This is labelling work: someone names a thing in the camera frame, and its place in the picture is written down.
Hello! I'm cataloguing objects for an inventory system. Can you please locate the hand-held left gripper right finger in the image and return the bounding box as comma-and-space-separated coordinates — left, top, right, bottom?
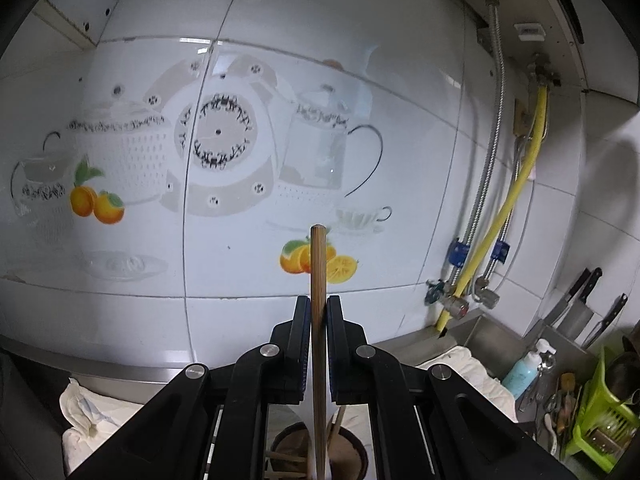
326, 296, 576, 480

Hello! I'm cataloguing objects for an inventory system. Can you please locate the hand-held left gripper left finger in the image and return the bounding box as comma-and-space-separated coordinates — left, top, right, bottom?
65, 296, 312, 480

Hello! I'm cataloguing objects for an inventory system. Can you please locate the slim black-handled knife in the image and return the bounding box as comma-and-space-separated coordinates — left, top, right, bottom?
542, 267, 592, 327

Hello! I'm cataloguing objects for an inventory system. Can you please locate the black-handled cleaver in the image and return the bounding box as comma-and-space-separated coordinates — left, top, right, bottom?
556, 267, 604, 342

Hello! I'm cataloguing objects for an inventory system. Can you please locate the green valve handle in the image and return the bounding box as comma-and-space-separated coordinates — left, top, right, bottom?
424, 279, 447, 307

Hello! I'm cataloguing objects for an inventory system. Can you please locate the long braided metal hose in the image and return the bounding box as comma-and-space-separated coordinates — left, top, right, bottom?
451, 0, 507, 306

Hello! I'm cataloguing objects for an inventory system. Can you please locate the yellow gas hose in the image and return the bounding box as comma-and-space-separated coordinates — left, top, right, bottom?
436, 84, 551, 335

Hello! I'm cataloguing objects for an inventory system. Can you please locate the metal valve with red handle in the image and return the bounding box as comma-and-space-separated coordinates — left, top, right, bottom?
440, 294, 472, 322

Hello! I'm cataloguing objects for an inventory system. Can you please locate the plain metal valve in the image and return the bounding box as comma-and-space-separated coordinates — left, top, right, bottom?
472, 276, 502, 309

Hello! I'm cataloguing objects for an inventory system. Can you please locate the short braided metal hose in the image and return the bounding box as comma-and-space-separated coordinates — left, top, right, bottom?
477, 137, 532, 291

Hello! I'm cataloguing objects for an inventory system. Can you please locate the green plastic rack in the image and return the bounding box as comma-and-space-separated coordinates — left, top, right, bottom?
564, 345, 640, 475

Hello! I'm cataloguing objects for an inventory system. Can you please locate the blue pump bottle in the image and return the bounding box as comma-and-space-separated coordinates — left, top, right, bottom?
501, 338, 557, 401

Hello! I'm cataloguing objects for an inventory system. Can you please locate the white quilted cloth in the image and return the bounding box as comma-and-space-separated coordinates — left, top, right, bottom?
59, 345, 518, 480

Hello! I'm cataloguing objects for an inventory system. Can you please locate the black chopstick holder cup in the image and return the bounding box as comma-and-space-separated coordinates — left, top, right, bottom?
270, 421, 370, 480

